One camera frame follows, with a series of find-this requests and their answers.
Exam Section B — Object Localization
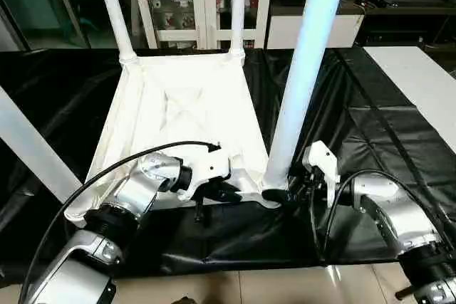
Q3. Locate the white plastic table top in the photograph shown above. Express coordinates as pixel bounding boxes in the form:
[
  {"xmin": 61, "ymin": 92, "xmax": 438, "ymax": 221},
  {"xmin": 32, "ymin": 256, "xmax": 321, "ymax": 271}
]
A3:
[{"xmin": 63, "ymin": 53, "xmax": 289, "ymax": 229}]

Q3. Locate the black work mat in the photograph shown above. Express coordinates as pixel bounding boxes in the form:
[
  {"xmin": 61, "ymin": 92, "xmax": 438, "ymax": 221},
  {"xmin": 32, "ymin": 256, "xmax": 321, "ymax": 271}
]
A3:
[{"xmin": 0, "ymin": 46, "xmax": 456, "ymax": 278}]

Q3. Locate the white drawer unit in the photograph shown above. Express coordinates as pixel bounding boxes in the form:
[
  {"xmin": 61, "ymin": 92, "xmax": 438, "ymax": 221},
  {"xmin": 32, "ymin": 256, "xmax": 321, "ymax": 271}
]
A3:
[{"xmin": 266, "ymin": 14, "xmax": 366, "ymax": 50}]

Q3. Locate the white glass door cabinet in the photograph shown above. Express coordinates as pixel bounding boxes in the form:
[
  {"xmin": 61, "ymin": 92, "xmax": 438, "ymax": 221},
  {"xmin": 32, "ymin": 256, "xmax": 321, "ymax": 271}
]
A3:
[{"xmin": 130, "ymin": 0, "xmax": 275, "ymax": 51}]

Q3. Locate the black desk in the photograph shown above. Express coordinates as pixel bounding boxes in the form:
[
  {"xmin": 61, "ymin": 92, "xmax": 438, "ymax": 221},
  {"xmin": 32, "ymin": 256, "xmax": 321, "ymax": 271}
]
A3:
[{"xmin": 347, "ymin": 0, "xmax": 456, "ymax": 47}]

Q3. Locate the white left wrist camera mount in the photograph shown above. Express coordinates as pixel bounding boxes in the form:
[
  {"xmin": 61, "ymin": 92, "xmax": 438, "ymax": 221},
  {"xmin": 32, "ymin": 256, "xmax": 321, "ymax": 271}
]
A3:
[{"xmin": 176, "ymin": 147, "xmax": 232, "ymax": 202}]

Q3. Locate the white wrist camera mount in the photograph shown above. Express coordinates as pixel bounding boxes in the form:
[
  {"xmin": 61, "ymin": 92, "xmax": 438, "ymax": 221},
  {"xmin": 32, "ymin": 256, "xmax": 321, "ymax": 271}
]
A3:
[
  {"xmin": 302, "ymin": 140, "xmax": 339, "ymax": 207},
  {"xmin": 176, "ymin": 147, "xmax": 232, "ymax": 202}
]

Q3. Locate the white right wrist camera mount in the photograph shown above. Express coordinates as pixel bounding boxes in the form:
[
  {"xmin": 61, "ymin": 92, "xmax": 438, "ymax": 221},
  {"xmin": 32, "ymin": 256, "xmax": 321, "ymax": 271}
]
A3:
[{"xmin": 302, "ymin": 140, "xmax": 339, "ymax": 207}]

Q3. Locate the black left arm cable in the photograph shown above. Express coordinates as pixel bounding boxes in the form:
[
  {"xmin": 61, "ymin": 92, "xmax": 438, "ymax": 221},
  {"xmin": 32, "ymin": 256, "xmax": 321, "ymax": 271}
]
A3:
[{"xmin": 19, "ymin": 140, "xmax": 222, "ymax": 301}]

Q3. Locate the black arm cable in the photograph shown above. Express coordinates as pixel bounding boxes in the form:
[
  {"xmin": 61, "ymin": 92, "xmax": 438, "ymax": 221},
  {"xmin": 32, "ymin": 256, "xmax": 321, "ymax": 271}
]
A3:
[
  {"xmin": 309, "ymin": 168, "xmax": 450, "ymax": 266},
  {"xmin": 19, "ymin": 140, "xmax": 222, "ymax": 301}
]

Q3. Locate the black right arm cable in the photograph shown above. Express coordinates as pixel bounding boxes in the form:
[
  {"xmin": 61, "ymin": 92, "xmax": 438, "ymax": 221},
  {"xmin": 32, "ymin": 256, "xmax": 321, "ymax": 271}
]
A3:
[{"xmin": 309, "ymin": 168, "xmax": 450, "ymax": 266}]

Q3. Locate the black metal table frame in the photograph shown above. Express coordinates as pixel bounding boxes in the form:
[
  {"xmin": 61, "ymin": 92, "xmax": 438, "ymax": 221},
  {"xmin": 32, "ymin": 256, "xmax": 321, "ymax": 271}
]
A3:
[{"xmin": 395, "ymin": 284, "xmax": 421, "ymax": 301}]

